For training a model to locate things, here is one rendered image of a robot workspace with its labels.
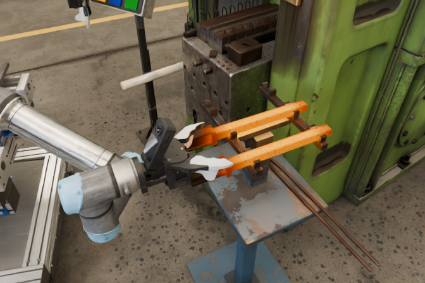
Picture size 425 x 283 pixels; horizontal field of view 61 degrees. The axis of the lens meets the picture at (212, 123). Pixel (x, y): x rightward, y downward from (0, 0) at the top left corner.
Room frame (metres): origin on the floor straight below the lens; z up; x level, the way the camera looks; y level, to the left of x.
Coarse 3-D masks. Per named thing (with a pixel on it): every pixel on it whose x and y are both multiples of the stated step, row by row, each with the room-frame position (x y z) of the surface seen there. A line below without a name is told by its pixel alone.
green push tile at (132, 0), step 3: (126, 0) 1.68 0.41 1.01; (129, 0) 1.67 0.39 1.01; (132, 0) 1.67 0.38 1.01; (135, 0) 1.66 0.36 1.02; (138, 0) 1.65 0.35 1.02; (126, 3) 1.67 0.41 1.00; (129, 3) 1.67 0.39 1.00; (132, 3) 1.66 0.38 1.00; (135, 3) 1.65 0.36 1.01; (138, 3) 1.65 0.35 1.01; (126, 6) 1.66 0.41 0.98; (129, 6) 1.66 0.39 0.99; (132, 6) 1.65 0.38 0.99; (135, 6) 1.64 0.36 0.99; (132, 9) 1.64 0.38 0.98; (135, 9) 1.63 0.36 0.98
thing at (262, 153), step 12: (312, 132) 0.73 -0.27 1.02; (324, 132) 0.73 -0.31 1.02; (276, 144) 0.68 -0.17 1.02; (288, 144) 0.68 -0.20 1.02; (300, 144) 0.70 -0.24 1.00; (240, 156) 0.64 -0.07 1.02; (252, 156) 0.64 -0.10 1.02; (264, 156) 0.65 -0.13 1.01; (228, 168) 0.59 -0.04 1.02; (240, 168) 0.62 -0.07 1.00; (192, 180) 0.56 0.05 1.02; (204, 180) 0.58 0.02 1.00
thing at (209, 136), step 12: (276, 108) 0.84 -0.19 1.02; (288, 108) 0.84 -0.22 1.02; (300, 108) 0.84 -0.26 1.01; (240, 120) 0.78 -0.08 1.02; (252, 120) 0.78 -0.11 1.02; (264, 120) 0.79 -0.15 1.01; (276, 120) 0.81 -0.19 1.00; (204, 132) 0.72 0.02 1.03; (216, 132) 0.73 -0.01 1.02; (228, 132) 0.74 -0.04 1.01; (240, 132) 0.75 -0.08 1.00; (192, 144) 0.70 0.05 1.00; (204, 144) 0.71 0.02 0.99; (216, 144) 0.71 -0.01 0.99
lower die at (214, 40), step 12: (240, 12) 1.61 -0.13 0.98; (252, 12) 1.59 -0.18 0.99; (276, 12) 1.56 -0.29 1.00; (204, 24) 1.46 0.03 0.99; (216, 24) 1.46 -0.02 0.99; (240, 24) 1.44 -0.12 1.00; (252, 24) 1.46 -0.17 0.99; (264, 24) 1.46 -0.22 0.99; (276, 24) 1.49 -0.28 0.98; (204, 36) 1.44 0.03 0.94; (216, 36) 1.36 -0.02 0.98; (240, 36) 1.38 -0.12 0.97; (216, 48) 1.36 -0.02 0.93
